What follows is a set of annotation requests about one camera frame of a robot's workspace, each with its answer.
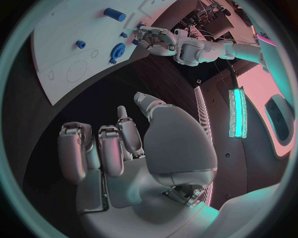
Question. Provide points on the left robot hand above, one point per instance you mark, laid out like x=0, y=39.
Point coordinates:
x=163, y=48

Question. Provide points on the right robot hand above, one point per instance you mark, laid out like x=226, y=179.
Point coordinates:
x=177, y=148

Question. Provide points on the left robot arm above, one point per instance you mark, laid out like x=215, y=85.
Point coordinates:
x=209, y=50

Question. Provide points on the white task board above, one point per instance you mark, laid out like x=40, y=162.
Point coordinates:
x=69, y=27

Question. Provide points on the blue small peg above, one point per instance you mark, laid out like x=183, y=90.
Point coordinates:
x=124, y=35
x=135, y=42

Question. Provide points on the blue gear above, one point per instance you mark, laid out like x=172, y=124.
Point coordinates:
x=118, y=49

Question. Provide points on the blue small plug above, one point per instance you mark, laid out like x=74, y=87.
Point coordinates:
x=113, y=61

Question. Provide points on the blue long cylinder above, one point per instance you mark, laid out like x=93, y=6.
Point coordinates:
x=114, y=14

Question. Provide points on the glowing light bar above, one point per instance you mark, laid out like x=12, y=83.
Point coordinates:
x=237, y=113

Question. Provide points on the blue short peg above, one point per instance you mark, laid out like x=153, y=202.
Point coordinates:
x=80, y=44

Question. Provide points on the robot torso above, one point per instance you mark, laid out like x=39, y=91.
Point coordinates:
x=256, y=85

